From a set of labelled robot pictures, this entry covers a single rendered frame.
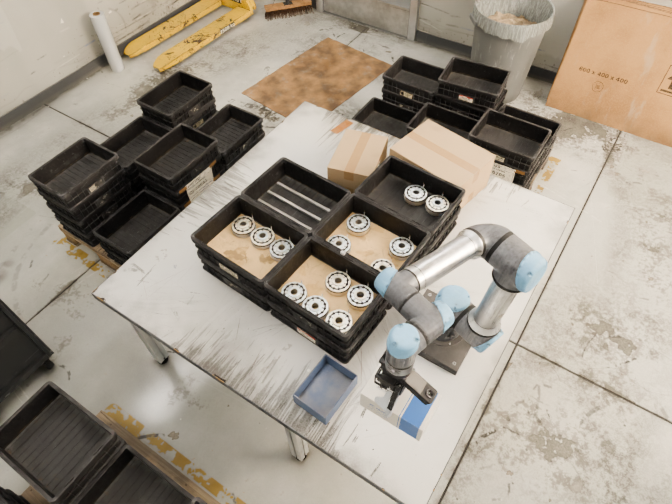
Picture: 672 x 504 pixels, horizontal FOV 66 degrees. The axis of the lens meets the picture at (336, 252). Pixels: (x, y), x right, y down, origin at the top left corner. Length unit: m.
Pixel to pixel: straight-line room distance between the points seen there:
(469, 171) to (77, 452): 2.02
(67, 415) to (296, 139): 1.71
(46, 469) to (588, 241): 3.12
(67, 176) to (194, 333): 1.52
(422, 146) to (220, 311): 1.21
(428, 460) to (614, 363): 1.51
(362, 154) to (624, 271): 1.81
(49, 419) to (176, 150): 1.65
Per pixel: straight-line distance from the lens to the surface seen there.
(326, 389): 2.00
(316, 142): 2.86
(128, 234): 3.22
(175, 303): 2.29
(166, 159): 3.25
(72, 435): 2.42
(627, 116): 4.49
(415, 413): 1.52
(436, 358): 2.04
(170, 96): 3.74
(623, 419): 3.03
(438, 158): 2.49
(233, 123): 3.58
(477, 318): 1.82
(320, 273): 2.10
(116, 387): 3.01
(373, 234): 2.23
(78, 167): 3.41
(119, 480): 2.41
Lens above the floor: 2.55
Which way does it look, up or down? 52 degrees down
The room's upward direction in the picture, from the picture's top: 2 degrees counter-clockwise
